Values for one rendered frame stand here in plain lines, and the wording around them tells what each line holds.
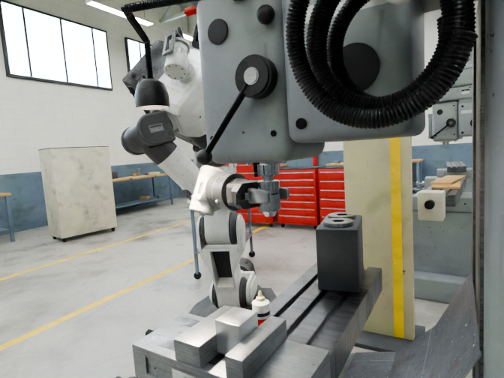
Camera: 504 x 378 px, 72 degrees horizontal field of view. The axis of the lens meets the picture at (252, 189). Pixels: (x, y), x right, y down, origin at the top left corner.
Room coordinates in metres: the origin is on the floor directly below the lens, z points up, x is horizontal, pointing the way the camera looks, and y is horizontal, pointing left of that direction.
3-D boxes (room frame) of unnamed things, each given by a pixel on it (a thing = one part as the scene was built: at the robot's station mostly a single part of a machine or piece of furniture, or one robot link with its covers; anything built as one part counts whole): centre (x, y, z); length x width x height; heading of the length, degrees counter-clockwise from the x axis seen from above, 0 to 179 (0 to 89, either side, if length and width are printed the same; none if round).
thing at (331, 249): (1.09, -0.27, 1.00); 0.22 x 0.12 x 0.20; 159
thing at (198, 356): (0.63, 0.09, 0.99); 0.15 x 0.06 x 0.04; 147
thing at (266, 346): (0.62, 0.07, 0.96); 0.35 x 0.15 x 0.11; 57
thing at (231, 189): (0.80, 0.02, 1.24); 0.13 x 0.12 x 0.10; 131
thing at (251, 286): (1.63, 0.12, 0.68); 0.21 x 0.20 x 0.13; 170
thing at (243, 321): (0.60, 0.04, 1.01); 0.06 x 0.05 x 0.06; 147
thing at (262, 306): (0.77, 0.00, 0.96); 0.04 x 0.04 x 0.11
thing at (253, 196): (0.71, -0.01, 1.24); 0.06 x 0.02 x 0.03; 41
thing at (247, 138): (0.73, -0.04, 1.47); 0.21 x 0.19 x 0.32; 149
